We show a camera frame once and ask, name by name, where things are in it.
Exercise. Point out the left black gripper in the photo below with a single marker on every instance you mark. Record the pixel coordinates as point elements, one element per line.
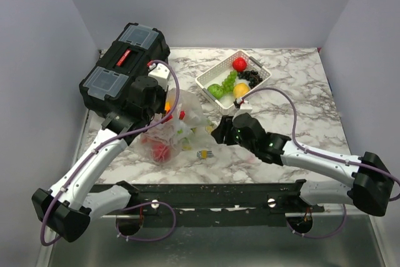
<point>164,94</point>

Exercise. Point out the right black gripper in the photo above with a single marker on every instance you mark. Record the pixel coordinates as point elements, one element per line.
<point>224,129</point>

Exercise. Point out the clear plastic bag of fruits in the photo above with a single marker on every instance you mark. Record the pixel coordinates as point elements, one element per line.
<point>188,128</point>

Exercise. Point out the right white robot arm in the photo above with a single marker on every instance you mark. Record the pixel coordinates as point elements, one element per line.
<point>361,181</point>

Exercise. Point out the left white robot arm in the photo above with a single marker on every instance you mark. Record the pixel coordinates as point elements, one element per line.
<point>69,205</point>

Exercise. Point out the green fake grape bunch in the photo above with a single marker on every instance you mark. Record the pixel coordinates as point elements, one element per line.
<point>229,82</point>

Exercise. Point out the green fake apple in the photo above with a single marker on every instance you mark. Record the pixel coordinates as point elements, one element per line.
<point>216,90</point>

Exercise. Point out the dark purple fake grapes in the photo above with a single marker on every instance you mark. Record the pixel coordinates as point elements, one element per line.
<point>251,76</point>

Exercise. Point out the red fake apple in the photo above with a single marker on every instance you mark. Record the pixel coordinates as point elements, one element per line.
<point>239,64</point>

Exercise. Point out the black plastic toolbox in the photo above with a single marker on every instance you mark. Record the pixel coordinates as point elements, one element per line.
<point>107,87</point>

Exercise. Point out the yellow hex key set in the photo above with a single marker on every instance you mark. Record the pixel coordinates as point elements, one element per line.
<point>204,154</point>

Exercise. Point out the white perforated plastic basket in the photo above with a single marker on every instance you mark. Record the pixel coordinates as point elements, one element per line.
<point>217,73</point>

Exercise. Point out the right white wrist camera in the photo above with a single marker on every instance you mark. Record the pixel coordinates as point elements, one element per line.
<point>242,106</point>

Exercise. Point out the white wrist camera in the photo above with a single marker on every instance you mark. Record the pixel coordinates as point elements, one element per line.
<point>160,72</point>
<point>242,106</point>

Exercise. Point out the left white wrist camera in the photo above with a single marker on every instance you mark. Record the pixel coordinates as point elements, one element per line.
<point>160,72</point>

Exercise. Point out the black metal mounting rail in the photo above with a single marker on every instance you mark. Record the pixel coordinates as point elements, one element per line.
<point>215,205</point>

